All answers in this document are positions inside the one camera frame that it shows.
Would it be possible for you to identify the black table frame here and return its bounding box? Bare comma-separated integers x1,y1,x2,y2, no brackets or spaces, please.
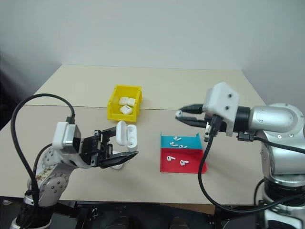
51,199,216,229

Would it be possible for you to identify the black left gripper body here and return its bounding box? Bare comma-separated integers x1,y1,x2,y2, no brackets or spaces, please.
79,130,115,169

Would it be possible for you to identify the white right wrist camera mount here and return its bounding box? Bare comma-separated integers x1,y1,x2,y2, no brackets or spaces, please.
202,82,240,137

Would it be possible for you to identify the yellow plastic bin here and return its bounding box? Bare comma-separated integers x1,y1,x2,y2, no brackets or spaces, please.
106,84,144,123

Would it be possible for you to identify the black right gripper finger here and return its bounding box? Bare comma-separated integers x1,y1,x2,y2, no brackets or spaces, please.
176,116,208,129
178,103,205,114

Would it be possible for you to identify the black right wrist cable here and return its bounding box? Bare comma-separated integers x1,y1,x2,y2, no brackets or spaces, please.
197,114,305,213

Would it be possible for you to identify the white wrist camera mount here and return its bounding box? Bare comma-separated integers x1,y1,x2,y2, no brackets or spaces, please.
52,121,83,156
202,82,240,137

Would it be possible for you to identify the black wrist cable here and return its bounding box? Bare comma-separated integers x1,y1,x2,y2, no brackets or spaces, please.
197,114,305,213
10,93,76,207

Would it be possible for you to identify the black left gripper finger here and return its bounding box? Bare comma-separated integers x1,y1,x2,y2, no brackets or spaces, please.
98,151,140,169
99,126,118,139

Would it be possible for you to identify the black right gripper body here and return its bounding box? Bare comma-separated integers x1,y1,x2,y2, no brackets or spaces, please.
202,104,227,143

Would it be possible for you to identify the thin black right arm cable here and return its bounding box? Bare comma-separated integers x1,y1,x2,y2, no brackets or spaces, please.
237,132,305,156

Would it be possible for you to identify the blue plastic tray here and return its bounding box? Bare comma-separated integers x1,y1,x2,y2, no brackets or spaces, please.
160,130,203,151

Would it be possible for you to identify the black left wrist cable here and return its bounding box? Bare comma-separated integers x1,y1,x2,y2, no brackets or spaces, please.
10,93,76,207

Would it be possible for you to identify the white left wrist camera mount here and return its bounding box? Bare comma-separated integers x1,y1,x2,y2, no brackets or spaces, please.
52,121,83,156

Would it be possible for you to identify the red plastic tray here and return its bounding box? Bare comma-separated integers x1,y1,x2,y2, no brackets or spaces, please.
159,147,209,174

